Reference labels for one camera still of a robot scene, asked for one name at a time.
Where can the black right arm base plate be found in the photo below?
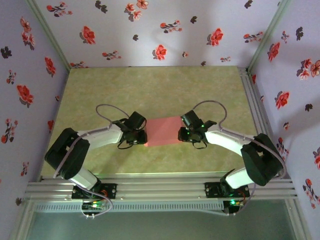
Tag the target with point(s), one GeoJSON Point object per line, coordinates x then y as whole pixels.
{"type": "Point", "coordinates": [211, 190]}

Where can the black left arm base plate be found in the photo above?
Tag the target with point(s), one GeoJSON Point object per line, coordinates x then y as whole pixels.
{"type": "Point", "coordinates": [110, 191]}

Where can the aluminium corner post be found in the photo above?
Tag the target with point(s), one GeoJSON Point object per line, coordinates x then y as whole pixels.
{"type": "Point", "coordinates": [50, 35]}
{"type": "Point", "coordinates": [268, 35]}

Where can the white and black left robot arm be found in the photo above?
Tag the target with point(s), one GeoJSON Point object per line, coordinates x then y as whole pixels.
{"type": "Point", "coordinates": [70, 155]}

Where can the white paper box pink outside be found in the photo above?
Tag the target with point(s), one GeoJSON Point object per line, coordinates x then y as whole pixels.
{"type": "Point", "coordinates": [163, 131]}

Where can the aluminium frame leg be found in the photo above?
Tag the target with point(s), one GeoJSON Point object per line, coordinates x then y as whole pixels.
{"type": "Point", "coordinates": [21, 220]}
{"type": "Point", "coordinates": [297, 220]}

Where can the short aluminium frame rail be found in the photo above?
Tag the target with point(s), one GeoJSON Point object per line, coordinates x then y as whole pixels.
{"type": "Point", "coordinates": [247, 78]}

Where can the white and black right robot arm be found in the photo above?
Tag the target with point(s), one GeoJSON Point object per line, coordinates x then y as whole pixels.
{"type": "Point", "coordinates": [260, 157]}

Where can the long aluminium frame rail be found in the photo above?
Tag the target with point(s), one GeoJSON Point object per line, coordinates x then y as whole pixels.
{"type": "Point", "coordinates": [162, 186]}

